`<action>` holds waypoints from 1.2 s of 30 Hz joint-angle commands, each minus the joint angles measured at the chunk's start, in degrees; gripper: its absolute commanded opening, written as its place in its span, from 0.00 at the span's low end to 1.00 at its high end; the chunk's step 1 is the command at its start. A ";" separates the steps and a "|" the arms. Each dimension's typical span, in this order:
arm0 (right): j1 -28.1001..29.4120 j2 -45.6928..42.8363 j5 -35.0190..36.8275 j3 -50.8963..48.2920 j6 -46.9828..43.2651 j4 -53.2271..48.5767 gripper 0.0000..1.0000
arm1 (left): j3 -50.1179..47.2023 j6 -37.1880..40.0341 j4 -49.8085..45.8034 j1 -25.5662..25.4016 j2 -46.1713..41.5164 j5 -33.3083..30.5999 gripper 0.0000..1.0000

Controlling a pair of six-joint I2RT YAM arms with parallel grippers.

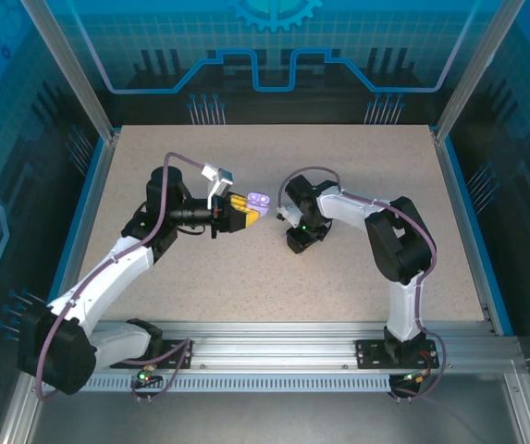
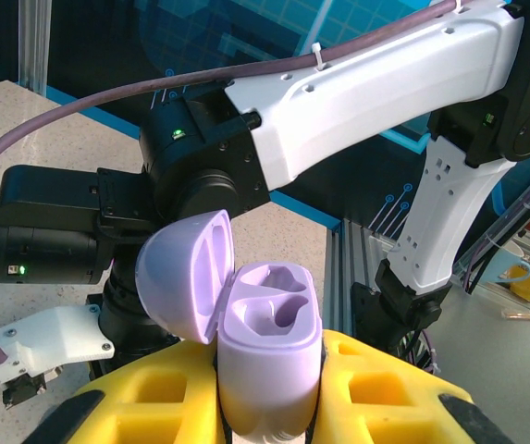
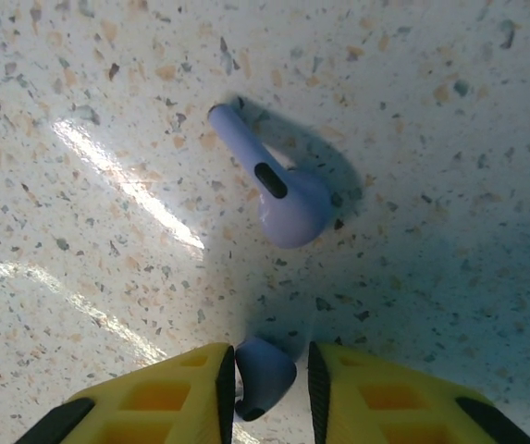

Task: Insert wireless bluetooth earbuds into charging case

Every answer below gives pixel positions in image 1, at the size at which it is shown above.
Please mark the purple earbud charging case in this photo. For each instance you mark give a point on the purple earbud charging case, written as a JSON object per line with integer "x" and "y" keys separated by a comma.
{"x": 259, "y": 201}

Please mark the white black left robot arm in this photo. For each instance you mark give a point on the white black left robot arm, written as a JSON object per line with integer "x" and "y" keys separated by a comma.
{"x": 107, "y": 273}

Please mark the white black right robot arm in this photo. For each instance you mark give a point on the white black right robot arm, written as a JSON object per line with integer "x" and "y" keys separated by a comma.
{"x": 398, "y": 240}

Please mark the blue table edging strip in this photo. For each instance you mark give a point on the blue table edging strip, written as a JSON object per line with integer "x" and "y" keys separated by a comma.
{"x": 82, "y": 203}

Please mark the connector with green light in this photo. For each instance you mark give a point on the connector with green light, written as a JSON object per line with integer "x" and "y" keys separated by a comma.
{"x": 144, "y": 375}

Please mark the connector with orange light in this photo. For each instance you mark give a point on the connector with orange light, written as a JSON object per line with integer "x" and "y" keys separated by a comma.
{"x": 412, "y": 378}

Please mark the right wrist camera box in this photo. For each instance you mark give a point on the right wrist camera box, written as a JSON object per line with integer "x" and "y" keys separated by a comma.
{"x": 287, "y": 215}

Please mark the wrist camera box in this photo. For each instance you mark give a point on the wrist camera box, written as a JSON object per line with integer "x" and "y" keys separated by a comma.
{"x": 287, "y": 215}
{"x": 220, "y": 178}

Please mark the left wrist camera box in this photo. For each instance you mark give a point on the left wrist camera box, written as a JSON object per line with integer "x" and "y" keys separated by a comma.
{"x": 220, "y": 178}

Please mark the aluminium table side rail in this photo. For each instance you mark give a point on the aluminium table side rail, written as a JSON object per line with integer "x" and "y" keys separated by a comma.
{"x": 461, "y": 208}
{"x": 95, "y": 199}

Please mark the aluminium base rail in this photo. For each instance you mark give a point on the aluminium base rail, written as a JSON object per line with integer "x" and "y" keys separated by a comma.
{"x": 269, "y": 347}

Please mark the aluminium frame post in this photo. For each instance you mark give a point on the aluminium frame post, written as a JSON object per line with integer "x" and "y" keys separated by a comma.
{"x": 71, "y": 69}
{"x": 477, "y": 69}

